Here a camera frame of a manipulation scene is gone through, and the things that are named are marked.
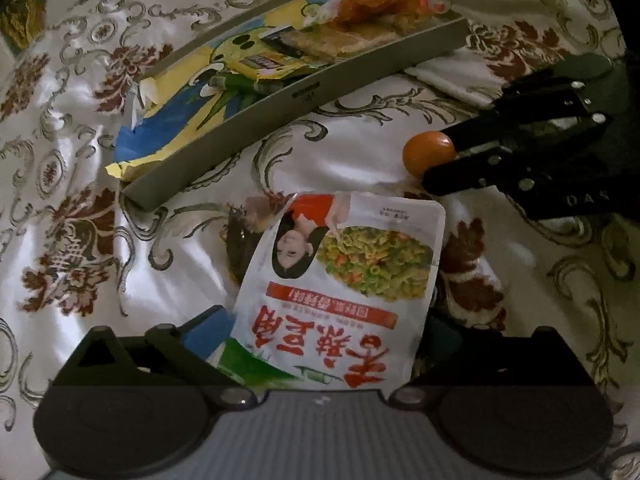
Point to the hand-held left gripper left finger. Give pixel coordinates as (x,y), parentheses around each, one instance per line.
(207,332)

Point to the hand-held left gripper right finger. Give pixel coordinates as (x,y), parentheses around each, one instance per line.
(440,335)

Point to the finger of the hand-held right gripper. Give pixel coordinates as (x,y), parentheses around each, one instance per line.
(500,127)
(475,170)

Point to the orange tangerine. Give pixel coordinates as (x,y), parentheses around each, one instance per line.
(425,155)

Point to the white snack pouch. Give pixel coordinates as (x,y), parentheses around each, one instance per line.
(340,310)

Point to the orange snack bag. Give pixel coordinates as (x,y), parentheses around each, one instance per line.
(375,2)

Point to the clear rice cracker packet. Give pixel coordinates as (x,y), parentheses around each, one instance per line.
(340,42)

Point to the grey rectangular tray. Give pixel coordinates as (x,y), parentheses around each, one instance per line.
(280,105)

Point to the green snack packet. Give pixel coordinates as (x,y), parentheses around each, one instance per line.
(240,85)

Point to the yellow blue cartoon packet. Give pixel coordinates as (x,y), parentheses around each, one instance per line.
(170,120)

